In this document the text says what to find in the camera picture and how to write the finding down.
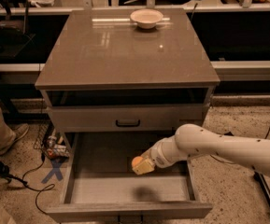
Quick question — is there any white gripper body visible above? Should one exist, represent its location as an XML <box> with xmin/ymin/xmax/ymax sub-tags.
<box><xmin>141</xmin><ymin>139</ymin><xmax>173</xmax><ymax>169</ymax></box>

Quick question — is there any grey drawer cabinet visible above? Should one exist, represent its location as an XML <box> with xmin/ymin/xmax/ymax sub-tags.
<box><xmin>36</xmin><ymin>7</ymin><xmax>220</xmax><ymax>145</ymax></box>

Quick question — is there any black floor cable left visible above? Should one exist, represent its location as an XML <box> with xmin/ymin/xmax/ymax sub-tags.
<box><xmin>12</xmin><ymin>152</ymin><xmax>56</xmax><ymax>216</ymax></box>

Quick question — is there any black chair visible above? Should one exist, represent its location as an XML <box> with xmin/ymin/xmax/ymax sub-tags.
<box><xmin>0</xmin><ymin>0</ymin><xmax>33</xmax><ymax>57</ymax></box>

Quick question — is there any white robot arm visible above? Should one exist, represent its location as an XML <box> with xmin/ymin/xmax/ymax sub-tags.
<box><xmin>132</xmin><ymin>124</ymin><xmax>270</xmax><ymax>177</ymax></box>

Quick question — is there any black drawer handle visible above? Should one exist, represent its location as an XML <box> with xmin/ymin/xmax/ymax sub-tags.
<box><xmin>115</xmin><ymin>119</ymin><xmax>140</xmax><ymax>128</ymax></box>

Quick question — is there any white bowl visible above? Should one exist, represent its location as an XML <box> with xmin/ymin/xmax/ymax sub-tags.
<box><xmin>130</xmin><ymin>9</ymin><xmax>163</xmax><ymax>29</ymax></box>

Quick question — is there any orange fruit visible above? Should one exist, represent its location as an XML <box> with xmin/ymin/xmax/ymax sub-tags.
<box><xmin>132</xmin><ymin>156</ymin><xmax>143</xmax><ymax>167</ymax></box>

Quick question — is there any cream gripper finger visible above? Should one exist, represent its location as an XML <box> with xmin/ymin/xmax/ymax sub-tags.
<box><xmin>132</xmin><ymin>157</ymin><xmax>155</xmax><ymax>175</ymax></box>

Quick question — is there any wire basket with items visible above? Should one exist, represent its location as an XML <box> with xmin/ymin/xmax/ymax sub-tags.
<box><xmin>34</xmin><ymin>121</ymin><xmax>70</xmax><ymax>160</ymax></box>

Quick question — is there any black tripod foot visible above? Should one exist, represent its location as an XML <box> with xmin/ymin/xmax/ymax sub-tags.
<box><xmin>0</xmin><ymin>161</ymin><xmax>27</xmax><ymax>185</ymax></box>

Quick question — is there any closed grey drawer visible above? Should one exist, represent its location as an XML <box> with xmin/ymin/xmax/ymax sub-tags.
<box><xmin>48</xmin><ymin>104</ymin><xmax>209</xmax><ymax>133</ymax></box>

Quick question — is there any open grey lower drawer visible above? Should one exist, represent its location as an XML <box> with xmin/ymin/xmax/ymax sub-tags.
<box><xmin>47</xmin><ymin>132</ymin><xmax>212</xmax><ymax>224</ymax></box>

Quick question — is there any grey shoe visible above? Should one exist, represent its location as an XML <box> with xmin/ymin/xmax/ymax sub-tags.
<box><xmin>0</xmin><ymin>123</ymin><xmax>29</xmax><ymax>156</ymax></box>

